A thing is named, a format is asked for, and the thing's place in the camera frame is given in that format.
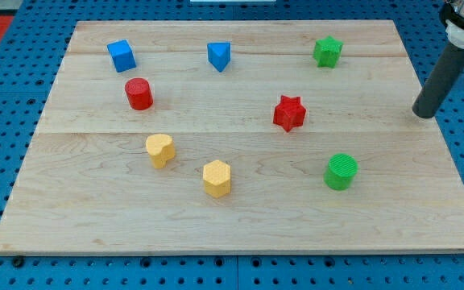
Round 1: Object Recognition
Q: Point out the red star block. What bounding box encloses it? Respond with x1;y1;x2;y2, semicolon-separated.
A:
272;95;306;132

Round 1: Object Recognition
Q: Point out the green star block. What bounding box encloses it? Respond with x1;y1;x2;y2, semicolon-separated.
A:
313;35;343;68

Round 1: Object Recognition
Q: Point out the wooden board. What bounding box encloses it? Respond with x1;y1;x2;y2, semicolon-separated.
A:
0;20;464;256

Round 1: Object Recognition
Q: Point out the yellow hexagon block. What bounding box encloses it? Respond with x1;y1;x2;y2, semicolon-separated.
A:
202;160;231;198

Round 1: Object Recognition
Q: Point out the yellow heart block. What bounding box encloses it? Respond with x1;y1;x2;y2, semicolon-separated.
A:
145;134;176;169

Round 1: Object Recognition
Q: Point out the blue triangular prism block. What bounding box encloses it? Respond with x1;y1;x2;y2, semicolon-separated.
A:
207;42;231;73

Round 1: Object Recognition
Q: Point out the red cylinder block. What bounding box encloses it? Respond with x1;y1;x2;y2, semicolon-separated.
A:
125;77;153;110

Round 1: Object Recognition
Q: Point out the green cylinder block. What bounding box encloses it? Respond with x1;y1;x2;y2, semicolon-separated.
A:
324;153;358;191

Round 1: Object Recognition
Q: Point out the blue cube block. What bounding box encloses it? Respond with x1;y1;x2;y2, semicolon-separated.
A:
106;39;136;73

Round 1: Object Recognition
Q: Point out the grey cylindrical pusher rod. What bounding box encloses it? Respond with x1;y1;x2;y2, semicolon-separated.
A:
412;20;464;118

